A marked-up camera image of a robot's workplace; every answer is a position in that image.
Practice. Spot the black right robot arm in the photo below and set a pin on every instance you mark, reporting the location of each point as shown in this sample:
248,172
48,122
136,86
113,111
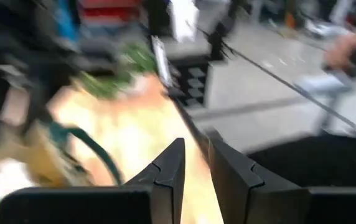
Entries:
25,46

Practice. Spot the person's hand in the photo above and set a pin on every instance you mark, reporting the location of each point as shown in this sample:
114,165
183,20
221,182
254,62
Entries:
343,49

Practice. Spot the person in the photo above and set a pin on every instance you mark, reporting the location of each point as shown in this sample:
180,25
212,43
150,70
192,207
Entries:
352,102

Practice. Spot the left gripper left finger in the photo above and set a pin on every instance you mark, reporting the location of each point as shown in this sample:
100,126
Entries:
165,193

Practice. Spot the cream and green gardening bag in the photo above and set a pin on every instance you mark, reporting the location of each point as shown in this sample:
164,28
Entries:
28,146

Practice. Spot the artificial green leafy plant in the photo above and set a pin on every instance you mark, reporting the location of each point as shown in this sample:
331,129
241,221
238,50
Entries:
103,85

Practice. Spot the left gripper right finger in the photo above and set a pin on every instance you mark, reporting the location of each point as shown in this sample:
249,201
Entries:
243,199

